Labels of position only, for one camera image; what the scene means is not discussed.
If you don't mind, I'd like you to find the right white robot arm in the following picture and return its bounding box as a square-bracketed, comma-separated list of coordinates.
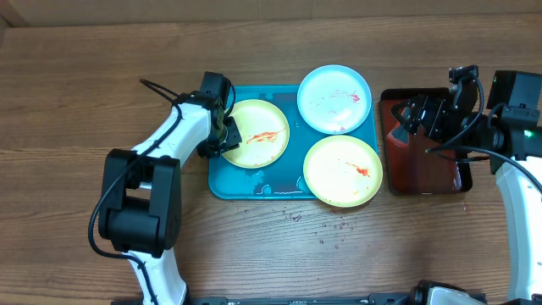
[390, 92, 541, 302]

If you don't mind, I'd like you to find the yellow plate with ketchup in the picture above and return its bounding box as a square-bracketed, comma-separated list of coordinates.
[223, 99, 290, 169]

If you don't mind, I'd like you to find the teal plastic tray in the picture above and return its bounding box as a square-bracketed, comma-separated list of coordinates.
[207, 85, 379, 201]

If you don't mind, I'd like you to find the dark red black-rimmed tray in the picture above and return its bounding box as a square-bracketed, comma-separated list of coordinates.
[379, 88, 473, 195]

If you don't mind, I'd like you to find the light blue plate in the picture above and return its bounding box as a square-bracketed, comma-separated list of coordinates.
[297, 64, 372, 135]

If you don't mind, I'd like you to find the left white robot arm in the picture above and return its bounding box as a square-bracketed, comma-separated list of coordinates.
[87, 72, 241, 304]

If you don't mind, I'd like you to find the red sponge with dark scourer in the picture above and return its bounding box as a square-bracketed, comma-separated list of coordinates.
[386, 125, 410, 148]

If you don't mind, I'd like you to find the yellow plate lower right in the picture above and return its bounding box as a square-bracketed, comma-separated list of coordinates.
[303, 136, 384, 208]

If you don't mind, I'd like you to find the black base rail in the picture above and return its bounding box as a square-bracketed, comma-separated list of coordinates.
[182, 292, 428, 305]

